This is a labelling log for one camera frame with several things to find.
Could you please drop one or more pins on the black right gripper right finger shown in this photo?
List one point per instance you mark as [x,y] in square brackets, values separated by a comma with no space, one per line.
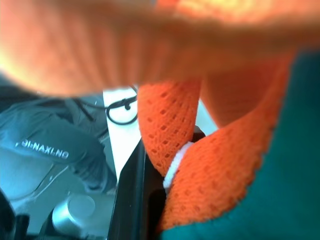
[199,133]

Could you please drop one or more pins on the white tag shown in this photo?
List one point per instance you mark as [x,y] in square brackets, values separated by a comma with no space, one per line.
[175,165]

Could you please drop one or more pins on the silver and black robot body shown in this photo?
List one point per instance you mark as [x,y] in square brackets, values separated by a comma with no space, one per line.
[50,155]

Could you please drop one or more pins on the orange mesh fabric garment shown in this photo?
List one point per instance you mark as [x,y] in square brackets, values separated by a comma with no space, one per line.
[225,162]

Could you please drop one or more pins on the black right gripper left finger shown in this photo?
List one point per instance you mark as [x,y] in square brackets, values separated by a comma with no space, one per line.
[131,200]

